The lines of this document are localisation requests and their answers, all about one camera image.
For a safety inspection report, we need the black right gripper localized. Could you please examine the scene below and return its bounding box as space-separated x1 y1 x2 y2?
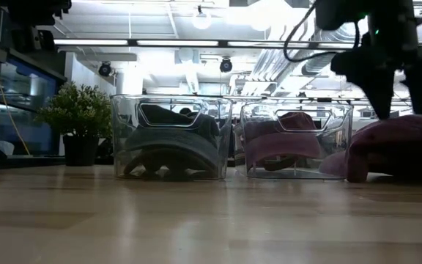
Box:
330 0 422 121

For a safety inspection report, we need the maroon baseball cap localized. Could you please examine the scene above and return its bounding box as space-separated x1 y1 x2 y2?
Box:
318 114 422 184

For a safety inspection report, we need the clear plastic bin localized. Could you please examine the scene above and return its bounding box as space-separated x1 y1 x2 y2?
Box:
234 100 355 181
109 93 234 182

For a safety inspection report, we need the black ceiling spotlight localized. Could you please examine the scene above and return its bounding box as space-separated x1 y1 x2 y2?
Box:
219 57 234 73
97 61 114 78

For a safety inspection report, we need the round ceiling lamp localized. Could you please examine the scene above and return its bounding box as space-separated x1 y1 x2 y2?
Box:
191 4 213 32

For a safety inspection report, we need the long ceiling light bar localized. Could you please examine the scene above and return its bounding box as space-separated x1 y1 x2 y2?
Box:
52 37 422 51

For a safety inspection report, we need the green potted plant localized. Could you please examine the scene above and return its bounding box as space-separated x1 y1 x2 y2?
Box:
34 81 114 167

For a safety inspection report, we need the dark-framed glass partition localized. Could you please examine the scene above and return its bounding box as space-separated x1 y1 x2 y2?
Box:
0 37 68 159

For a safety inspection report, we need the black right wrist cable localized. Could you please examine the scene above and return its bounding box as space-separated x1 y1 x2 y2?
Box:
283 0 360 64

